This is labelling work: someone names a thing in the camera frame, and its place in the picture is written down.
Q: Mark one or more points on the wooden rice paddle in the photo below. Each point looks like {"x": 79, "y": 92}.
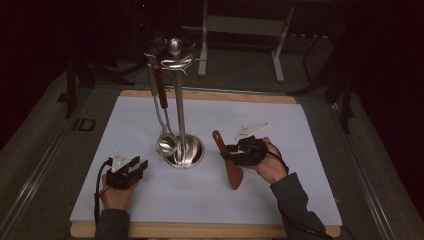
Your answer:
{"x": 235, "y": 176}

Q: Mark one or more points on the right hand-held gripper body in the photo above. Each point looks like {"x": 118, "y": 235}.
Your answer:
{"x": 251, "y": 151}

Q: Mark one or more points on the steel utensil stand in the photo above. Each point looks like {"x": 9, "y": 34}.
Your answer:
{"x": 180, "y": 110}

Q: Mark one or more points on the person's right hand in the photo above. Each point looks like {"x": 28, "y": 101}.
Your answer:
{"x": 273, "y": 163}

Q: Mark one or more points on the white paper sheet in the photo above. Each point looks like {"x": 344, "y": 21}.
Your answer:
{"x": 140, "y": 116}

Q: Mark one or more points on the person's left hand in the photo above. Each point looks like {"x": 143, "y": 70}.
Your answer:
{"x": 116, "y": 198}

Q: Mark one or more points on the steel serving spoon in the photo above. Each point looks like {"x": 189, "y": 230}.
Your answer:
{"x": 152, "y": 83}

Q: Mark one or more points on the black tripod stand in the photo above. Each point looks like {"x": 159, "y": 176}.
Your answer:
{"x": 146, "y": 40}
{"x": 345, "y": 86}

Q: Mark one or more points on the white metal frame stand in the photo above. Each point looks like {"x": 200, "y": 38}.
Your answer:
{"x": 243, "y": 26}

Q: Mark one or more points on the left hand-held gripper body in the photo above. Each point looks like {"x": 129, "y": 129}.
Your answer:
{"x": 121, "y": 178}

